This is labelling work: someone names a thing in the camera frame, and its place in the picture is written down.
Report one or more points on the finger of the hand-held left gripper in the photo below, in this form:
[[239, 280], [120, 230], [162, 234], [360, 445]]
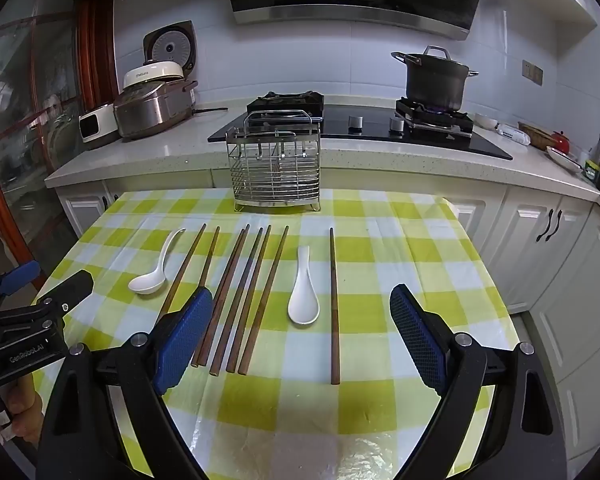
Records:
[[17, 277], [70, 287]]

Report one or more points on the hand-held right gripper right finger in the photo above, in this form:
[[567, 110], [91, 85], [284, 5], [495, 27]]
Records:
[[420, 340]]

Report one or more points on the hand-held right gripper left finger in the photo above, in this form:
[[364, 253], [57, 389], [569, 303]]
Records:
[[185, 340]]

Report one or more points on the brown wooden chopstick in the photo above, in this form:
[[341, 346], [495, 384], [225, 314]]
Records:
[[249, 300], [263, 300], [238, 300], [185, 265], [210, 260], [334, 310], [232, 272], [224, 280]]

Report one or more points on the white ceramic spoon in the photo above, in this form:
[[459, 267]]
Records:
[[302, 305], [147, 284]]

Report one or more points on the person's left hand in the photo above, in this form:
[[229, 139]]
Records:
[[24, 405]]

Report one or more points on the green checked tablecloth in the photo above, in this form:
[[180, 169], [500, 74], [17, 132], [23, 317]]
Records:
[[300, 410]]

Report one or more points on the wooden framed glass door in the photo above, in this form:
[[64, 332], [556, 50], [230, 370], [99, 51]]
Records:
[[30, 110]]

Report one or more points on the white box appliance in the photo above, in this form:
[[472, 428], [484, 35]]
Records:
[[100, 120]]

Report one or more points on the silver rice cooker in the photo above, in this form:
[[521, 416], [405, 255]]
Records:
[[150, 112]]

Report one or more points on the black glass gas cooktop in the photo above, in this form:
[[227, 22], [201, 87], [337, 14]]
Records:
[[370, 132]]

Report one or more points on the silver cooktop knob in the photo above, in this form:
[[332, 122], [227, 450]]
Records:
[[396, 124], [356, 122]]

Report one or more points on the black burner grate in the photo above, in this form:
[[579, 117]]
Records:
[[285, 102], [430, 120]]

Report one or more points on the white packet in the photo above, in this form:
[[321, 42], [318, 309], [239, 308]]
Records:
[[512, 134]]

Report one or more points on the white bowl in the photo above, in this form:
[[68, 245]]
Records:
[[485, 121]]

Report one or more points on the white plate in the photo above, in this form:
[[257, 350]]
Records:
[[565, 160]]

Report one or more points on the wicker basket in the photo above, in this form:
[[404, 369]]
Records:
[[537, 136]]

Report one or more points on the small red pot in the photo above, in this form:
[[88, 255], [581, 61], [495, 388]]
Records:
[[560, 141]]

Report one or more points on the black lidded stock pot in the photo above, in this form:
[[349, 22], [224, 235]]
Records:
[[435, 82]]

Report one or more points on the grey open cooker lid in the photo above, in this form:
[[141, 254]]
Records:
[[170, 47]]

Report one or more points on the silver bottle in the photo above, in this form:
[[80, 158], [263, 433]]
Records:
[[598, 147]]

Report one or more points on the brown wall socket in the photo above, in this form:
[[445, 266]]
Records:
[[532, 71]]

